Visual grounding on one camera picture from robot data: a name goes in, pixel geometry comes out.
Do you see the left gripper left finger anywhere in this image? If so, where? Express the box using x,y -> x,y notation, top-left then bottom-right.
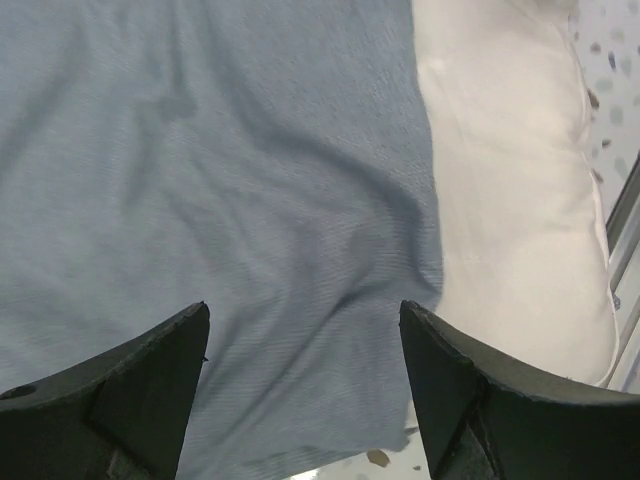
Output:
1,302 -> 209,480

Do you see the aluminium front rail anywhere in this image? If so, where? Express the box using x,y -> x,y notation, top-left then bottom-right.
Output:
607,158 -> 639,394

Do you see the grey-blue pillowcase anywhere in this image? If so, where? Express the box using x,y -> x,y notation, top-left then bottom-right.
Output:
1,1 -> 442,479

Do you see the white pillow yellow edge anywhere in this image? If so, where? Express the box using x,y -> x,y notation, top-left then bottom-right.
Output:
412,0 -> 619,386

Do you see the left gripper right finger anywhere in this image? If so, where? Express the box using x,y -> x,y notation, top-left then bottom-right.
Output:
399,301 -> 639,480

